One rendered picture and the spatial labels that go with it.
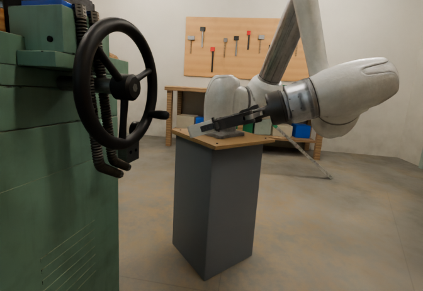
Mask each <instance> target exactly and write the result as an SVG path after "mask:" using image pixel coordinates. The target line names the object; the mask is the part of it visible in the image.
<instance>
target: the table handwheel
mask: <svg viewBox="0 0 423 291"><path fill-rule="evenodd" d="M116 31H118V32H122V33H124V34H126V35H128V36H129V37H130V38H131V39H132V40H133V41H134V43H135V44H136V46H137V47H138V49H139V51H140V53H141V55H142V58H143V60H144V64H145V70H144V71H142V72H141V73H140V74H137V75H134V74H120V73H119V71H118V70H117V69H116V67H115V66H114V65H113V64H112V62H111V61H110V60H109V58H108V57H107V55H106V54H105V52H104V51H103V49H102V48H101V47H100V43H101V41H102V40H103V39H104V38H105V37H106V36H107V35H109V34H110V33H113V32H116ZM94 55H96V56H97V58H98V59H99V60H100V61H101V62H102V63H103V65H104V66H105V67H106V68H107V70H108V72H109V73H110V74H111V75H112V78H96V77H94V78H93V79H94V85H95V87H94V88H95V91H96V92H95V93H104V94H112V96H113V97H114V98H115V99H116V100H120V128H119V136H118V137H114V136H112V135H111V134H109V133H108V132H107V131H106V130H105V129H104V128H103V126H102V125H101V123H100V122H99V120H98V117H97V115H96V112H95V110H94V106H93V101H92V97H91V68H92V64H93V59H94ZM146 76H147V101H146V105H145V110H144V114H143V116H142V118H141V121H140V122H139V124H138V125H137V127H136V129H135V130H134V131H133V132H132V133H131V134H129V135H128V136H127V115H128V101H134V100H136V99H137V98H138V96H139V94H140V89H141V87H140V81H141V80H142V79H143V78H145V77H146ZM56 83H57V87H58V88H59V89H60V90H62V91H73V95H74V102H75V105H76V109H77V112H78V115H79V118H80V119H81V122H82V124H83V125H84V128H85V129H86V130H87V132H88V133H89V135H90V136H91V137H92V138H93V139H94V140H95V141H96V142H97V143H99V144H101V145H102V146H104V147H107V148H109V149H114V150H122V149H127V148H129V147H131V146H133V145H135V144H136V143H137V142H138V141H139V140H140V139H141V138H142V137H143V136H144V135H145V133H146V131H147V130H148V128H149V126H150V123H151V121H152V119H153V118H152V117H148V111H155V107H156V103H157V71H156V67H155V62H154V57H153V55H152V51H151V49H150V47H149V44H148V43H147V41H146V39H145V37H144V36H143V35H142V33H141V32H140V30H139V29H138V28H137V27H136V26H135V25H133V24H132V23H131V22H129V21H127V20H125V19H123V18H119V17H107V18H103V19H101V20H99V21H97V22H95V23H94V24H93V25H92V26H91V27H90V28H89V29H88V30H87V31H86V33H85V34H84V36H83V37H82V39H81V41H80V43H79V45H78V48H77V51H76V54H75V58H74V64H73V70H72V76H59V77H58V78H57V82H56Z"/></svg>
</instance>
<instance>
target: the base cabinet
mask: <svg viewBox="0 0 423 291"><path fill-rule="evenodd" d="M90 140H91V139H90V136H89V133H88V132H87V130H86V129H85V128H84V125H83V124H82V122H81V121H77V122H68V123H59V124H54V125H45V126H40V127H31V128H22V129H17V130H8V131H3V132H0V291H120V290H119V227H118V178H115V177H113V176H110V175H107V174H104V173H100V172H98V171H97V170H96V168H95V167H94V163H93V157H92V156H93V155H92V152H91V151H92V149H91V144H90V143H91V141H90Z"/></svg>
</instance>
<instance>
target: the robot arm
mask: <svg viewBox="0 0 423 291"><path fill-rule="evenodd" d="M300 37H301V40H302V45H303V50H304V54H305V59H306V63H307V68H308V74H309V77H308V78H304V79H302V80H299V81H295V82H293V83H291V84H289V85H287V86H286V85H284V86H283V85H282V83H281V79H282V77H283V74H284V73H285V70H286V68H287V66H288V64H289V61H290V59H291V57H292V55H293V53H294V51H295V49H296V46H297V44H298V42H299V39H300ZM398 90H399V75H398V71H397V68H396V67H395V66H394V64H393V63H392V62H391V61H389V60H388V59H386V58H384V57H373V58H365V59H358V60H352V61H349V62H345V63H342V64H338V65H336V66H332V67H329V64H328V60H327V54H326V50H325V42H324V34H323V29H322V21H321V16H320V8H319V0H287V3H286V6H285V8H284V11H283V14H282V16H281V19H280V21H279V24H278V27H277V29H276V32H275V34H274V37H273V40H272V42H271V45H270V47H269V50H268V53H267V55H266V58H265V60H264V63H263V65H262V68H261V71H260V73H259V74H258V75H256V76H254V77H253V78H252V79H251V81H250V82H249V83H248V84H247V86H241V85H240V81H239V80H238V79H237V78H236V77H235V76H234V75H215V76H213V78H212V79H211V81H210V82H209V84H208V87H207V89H206V93H205V102H204V122H201V123H197V124H194V125H190V126H188V127H187V129H188V132H189V136H190V138H193V137H197V136H200V135H208V136H211V137H215V138H217V139H225V138H229V137H236V136H243V135H244V134H245V133H244V132H241V131H239V130H236V126H239V125H247V124H250V123H258V122H261V121H262V120H266V119H271V122H272V124H273V125H279V124H282V123H286V122H288V121H289V119H291V121H292V123H299V122H303V121H306V120H311V124H312V127H313V129H314V131H315V132H316V133H317V134H319V135H320V136H321V137H324V138H327V139H333V138H336V137H342V136H344V135H346V134H347V133H348V132H349V131H351V129H352V128H353V127H354V126H355V124H356V123H357V121H358V119H359V116H360V114H362V113H364V112H366V111H368V110H369V108H371V107H374V106H377V105H379V104H381V103H383V102H384V101H386V100H388V99H389V98H391V97H392V96H394V95H395V94H396V93H397V92H398Z"/></svg>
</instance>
